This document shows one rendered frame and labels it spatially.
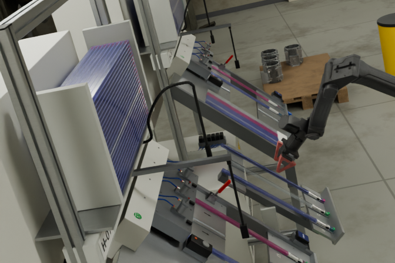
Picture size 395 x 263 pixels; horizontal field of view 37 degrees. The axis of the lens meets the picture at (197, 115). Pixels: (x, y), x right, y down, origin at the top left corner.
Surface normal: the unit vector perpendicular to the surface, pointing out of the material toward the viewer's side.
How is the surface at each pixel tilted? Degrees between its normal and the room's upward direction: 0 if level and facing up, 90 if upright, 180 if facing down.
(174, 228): 90
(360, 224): 0
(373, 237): 0
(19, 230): 90
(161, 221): 90
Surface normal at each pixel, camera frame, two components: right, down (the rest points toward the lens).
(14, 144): 0.97, -0.18
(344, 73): -0.71, -0.41
